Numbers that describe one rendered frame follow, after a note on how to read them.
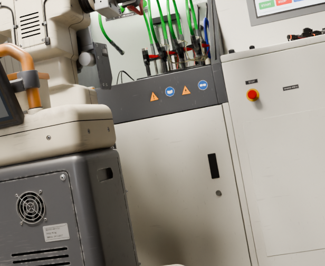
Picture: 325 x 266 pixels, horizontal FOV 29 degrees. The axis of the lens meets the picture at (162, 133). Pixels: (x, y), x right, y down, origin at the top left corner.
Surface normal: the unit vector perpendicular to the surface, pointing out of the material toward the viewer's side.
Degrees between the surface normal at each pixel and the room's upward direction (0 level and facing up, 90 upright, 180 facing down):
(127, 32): 90
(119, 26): 90
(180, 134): 90
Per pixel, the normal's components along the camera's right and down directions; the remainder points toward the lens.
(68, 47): 0.92, -0.18
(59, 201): -0.33, 0.04
